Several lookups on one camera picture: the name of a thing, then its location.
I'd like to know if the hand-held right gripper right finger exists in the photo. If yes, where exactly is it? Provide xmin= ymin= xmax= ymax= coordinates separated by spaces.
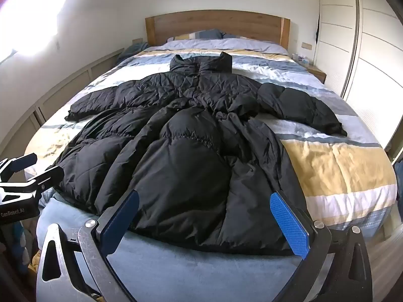
xmin=269 ymin=191 xmax=374 ymax=302

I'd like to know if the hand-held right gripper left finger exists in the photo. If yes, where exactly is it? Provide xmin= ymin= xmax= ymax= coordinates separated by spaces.
xmin=36 ymin=190 xmax=141 ymax=302

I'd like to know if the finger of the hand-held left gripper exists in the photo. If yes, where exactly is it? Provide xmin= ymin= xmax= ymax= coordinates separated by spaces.
xmin=27 ymin=166 xmax=65 ymax=193
xmin=0 ymin=153 xmax=38 ymax=181

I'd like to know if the black puffer coat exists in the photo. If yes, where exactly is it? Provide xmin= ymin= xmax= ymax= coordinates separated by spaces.
xmin=50 ymin=51 xmax=348 ymax=256

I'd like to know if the blue spotted cloth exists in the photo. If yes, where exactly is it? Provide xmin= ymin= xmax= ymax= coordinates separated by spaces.
xmin=6 ymin=223 xmax=35 ymax=274

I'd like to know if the striped duvet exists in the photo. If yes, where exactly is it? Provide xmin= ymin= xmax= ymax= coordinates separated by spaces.
xmin=23 ymin=36 xmax=398 ymax=230

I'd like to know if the beige window bench cabinet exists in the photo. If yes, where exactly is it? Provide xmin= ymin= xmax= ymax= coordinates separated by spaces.
xmin=0 ymin=49 xmax=125 ymax=145

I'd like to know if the light blue blanket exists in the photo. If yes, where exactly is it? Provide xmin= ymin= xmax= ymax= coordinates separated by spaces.
xmin=36 ymin=192 xmax=315 ymax=302

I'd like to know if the wooden nightstand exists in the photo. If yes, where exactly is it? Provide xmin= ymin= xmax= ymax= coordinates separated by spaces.
xmin=307 ymin=64 xmax=327 ymax=84

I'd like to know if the blue-grey cloth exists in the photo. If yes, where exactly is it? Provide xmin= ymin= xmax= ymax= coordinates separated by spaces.
xmin=118 ymin=42 xmax=149 ymax=65

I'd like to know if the white wardrobe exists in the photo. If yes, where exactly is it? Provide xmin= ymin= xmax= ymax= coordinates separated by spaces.
xmin=315 ymin=0 xmax=403 ymax=152

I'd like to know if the striped pillow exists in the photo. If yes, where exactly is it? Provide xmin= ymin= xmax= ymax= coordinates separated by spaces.
xmin=165 ymin=28 xmax=252 ymax=42

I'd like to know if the wooden headboard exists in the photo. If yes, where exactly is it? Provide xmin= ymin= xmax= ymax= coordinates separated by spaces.
xmin=145 ymin=9 xmax=291 ymax=48

